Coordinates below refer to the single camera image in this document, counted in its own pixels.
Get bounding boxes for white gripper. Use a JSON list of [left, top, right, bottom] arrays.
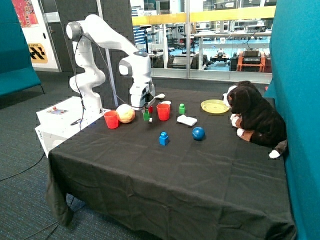
[[129, 82, 156, 113]]

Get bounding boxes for green block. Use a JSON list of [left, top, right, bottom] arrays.
[[179, 103, 185, 115], [142, 109, 150, 121]]

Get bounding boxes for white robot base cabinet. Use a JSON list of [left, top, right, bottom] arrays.
[[35, 96, 110, 156]]

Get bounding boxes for right red cup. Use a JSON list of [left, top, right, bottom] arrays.
[[156, 103, 171, 121]]

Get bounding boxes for red cup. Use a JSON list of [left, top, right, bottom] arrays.
[[156, 103, 171, 121], [103, 110, 119, 129]]

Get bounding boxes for white spoon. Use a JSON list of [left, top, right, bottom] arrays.
[[155, 93, 166, 99]]

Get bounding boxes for orange plush ball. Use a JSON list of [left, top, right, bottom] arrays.
[[116, 104, 136, 124]]

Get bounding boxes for white small bowl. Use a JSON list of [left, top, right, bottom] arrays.
[[159, 100, 172, 105]]

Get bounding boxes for left red cup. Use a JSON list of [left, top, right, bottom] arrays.
[[103, 110, 119, 129]]

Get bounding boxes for blue block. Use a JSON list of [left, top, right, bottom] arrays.
[[159, 131, 169, 146]]

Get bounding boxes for white folded cloth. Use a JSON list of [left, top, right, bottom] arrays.
[[176, 114, 198, 127]]

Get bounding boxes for blue ball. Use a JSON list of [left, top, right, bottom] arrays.
[[192, 126, 205, 141]]

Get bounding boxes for black tablecloth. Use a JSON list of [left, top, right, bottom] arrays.
[[45, 89, 297, 240]]

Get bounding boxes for yellow plastic plate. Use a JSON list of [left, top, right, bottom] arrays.
[[200, 99, 230, 114]]

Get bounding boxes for plush dog toy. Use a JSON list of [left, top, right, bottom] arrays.
[[222, 80, 288, 159]]

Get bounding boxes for orange black equipment cart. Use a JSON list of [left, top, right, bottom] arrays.
[[236, 49, 266, 73]]

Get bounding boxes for teal sofa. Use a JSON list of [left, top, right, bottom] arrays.
[[0, 0, 42, 97]]

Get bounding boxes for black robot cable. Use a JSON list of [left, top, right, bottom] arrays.
[[70, 32, 141, 126]]

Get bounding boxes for black floor cable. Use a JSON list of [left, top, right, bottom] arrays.
[[0, 152, 46, 182]]

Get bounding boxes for teal partition wall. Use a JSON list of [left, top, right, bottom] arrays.
[[265, 0, 320, 240]]

